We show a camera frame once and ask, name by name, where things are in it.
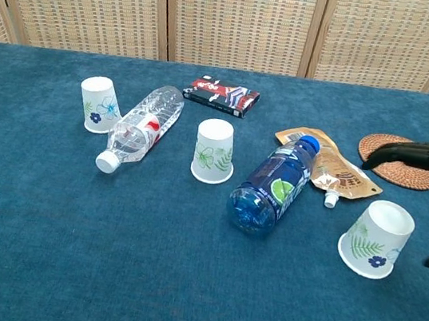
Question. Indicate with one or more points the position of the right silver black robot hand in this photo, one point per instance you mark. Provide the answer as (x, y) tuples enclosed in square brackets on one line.
[(409, 153)]

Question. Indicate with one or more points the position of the white yogurt bottle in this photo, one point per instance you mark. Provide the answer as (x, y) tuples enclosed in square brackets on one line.
[(378, 237)]

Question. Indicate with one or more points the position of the paper cup blue outlined flower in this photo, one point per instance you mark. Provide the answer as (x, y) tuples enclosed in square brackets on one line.
[(97, 104)]

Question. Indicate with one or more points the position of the round woven rattan coaster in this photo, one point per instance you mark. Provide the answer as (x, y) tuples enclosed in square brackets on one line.
[(402, 174)]

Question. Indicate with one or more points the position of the brown spout pouch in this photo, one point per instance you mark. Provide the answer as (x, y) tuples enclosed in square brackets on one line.
[(341, 175)]

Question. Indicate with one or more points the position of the blue plastic drink bottle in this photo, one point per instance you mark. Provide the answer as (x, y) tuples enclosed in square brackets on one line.
[(271, 185)]

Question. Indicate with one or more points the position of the paper cup green flower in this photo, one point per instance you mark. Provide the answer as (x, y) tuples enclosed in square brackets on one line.
[(214, 148)]

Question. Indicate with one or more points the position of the black red card box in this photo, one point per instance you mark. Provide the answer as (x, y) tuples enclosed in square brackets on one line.
[(220, 94)]

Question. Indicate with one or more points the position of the woven wooden folding screen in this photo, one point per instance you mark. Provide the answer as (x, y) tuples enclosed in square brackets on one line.
[(235, 18)]

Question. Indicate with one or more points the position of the clear plastic water bottle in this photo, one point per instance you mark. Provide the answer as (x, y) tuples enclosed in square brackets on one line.
[(142, 129)]

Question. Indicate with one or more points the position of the blue felt table cover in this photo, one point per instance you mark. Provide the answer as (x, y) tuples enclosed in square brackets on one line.
[(103, 253)]

